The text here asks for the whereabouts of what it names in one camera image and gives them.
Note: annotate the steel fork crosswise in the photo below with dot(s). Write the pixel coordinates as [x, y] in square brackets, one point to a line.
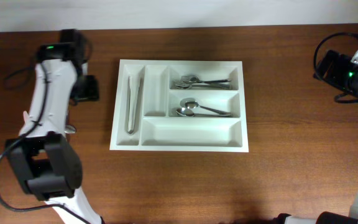
[223, 86]

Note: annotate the large steel spoon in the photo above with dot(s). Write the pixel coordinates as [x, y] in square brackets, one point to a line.
[189, 113]
[191, 103]

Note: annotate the white cutlery tray organizer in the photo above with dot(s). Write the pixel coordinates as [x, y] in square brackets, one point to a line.
[159, 128]

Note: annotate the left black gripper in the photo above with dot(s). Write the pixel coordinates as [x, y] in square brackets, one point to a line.
[93, 93]

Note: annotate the small steel teaspoon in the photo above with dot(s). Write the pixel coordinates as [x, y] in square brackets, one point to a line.
[69, 129]

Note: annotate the long metal tongs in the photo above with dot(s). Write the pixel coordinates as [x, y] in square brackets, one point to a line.
[133, 86]

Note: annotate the white plastic knife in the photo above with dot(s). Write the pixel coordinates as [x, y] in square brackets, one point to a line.
[25, 117]

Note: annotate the steel fork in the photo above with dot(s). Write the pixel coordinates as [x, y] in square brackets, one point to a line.
[195, 79]
[181, 85]

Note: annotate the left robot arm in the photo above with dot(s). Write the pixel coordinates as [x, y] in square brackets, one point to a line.
[44, 163]

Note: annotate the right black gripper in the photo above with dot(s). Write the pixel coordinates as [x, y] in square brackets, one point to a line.
[340, 63]

